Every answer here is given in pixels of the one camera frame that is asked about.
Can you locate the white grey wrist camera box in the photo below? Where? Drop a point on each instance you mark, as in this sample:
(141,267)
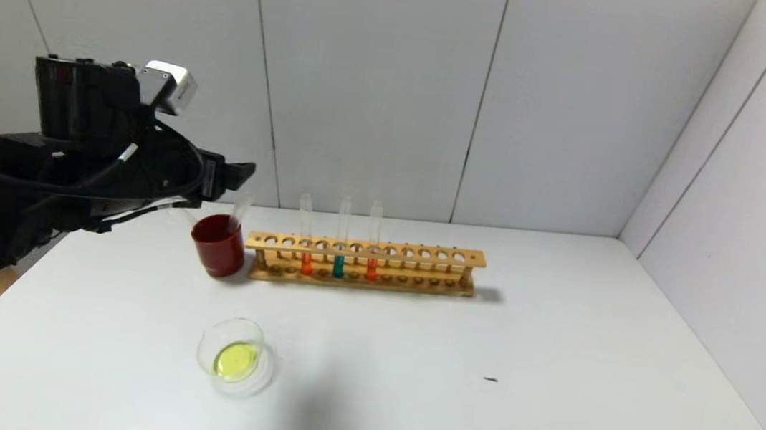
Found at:
(170,86)

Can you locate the wooden test tube rack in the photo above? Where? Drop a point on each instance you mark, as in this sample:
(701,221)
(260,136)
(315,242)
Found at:
(473,258)

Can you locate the test tube with orange-red pigment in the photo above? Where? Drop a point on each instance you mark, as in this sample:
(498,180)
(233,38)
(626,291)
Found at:
(371,268)
(306,264)

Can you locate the clear glass beaker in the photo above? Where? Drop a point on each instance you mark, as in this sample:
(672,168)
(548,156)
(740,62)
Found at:
(236,361)

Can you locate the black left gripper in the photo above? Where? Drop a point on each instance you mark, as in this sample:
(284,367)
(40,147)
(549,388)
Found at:
(211,176)

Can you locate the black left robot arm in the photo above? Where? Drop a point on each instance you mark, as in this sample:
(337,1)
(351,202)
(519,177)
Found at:
(79,94)

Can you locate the test tube with teal pigment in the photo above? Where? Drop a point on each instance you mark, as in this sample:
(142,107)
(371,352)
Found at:
(339,266)

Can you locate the dark red cup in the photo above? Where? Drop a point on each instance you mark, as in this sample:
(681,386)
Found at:
(220,250)

